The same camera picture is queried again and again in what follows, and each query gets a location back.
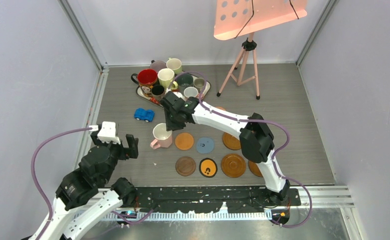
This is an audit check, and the pink handled floral mug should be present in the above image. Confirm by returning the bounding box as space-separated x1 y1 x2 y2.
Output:
183 86 199 100

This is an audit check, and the plain orange round coaster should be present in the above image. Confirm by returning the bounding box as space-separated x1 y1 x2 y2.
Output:
175 132 194 151

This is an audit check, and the blue smiley foam coaster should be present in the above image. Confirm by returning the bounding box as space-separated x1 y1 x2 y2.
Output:
196 137 215 154

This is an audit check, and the dark brown wooden coaster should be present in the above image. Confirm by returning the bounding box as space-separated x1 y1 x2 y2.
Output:
175 156 196 177

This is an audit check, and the glossy brown grooved wooden coaster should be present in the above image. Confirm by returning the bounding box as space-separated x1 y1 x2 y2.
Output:
248 161 262 177

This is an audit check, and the woven orange rattan coaster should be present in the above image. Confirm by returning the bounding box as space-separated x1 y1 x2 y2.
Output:
215 106 226 111

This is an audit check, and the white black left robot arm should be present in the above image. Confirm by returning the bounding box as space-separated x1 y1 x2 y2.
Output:
28 132 139 240

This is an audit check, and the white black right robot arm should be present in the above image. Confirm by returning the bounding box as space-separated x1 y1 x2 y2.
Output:
160 91 290 205

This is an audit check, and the orange black-rimmed coaster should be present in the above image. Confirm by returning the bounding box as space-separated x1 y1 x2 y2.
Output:
198 158 218 178

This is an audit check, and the black small mug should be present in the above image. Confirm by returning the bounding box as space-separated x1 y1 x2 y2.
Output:
151 85 165 101

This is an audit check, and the blue toy car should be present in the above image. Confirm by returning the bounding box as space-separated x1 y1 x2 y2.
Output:
134 108 155 123

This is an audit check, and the dark teal mug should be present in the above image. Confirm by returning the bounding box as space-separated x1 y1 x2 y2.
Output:
175 73 194 93

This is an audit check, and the grey small mug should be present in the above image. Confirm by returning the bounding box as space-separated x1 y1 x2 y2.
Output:
193 77 207 94

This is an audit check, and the white serving tray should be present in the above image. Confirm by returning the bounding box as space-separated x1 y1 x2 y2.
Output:
136 70 212 109

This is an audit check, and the cream white mug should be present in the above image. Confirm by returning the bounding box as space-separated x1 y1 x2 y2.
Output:
158 68 178 92

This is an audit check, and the red black mug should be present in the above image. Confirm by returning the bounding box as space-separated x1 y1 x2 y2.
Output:
131 68 159 97

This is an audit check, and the pale green mug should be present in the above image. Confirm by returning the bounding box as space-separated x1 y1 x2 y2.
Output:
166 58 183 75

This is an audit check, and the mauve mug at back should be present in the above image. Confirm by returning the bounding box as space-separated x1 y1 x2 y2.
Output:
149 60 167 73

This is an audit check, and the pink music stand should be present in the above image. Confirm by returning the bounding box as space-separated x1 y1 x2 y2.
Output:
213 0 308 100

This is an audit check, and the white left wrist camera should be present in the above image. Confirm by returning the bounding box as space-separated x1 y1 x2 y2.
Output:
89 121 121 146

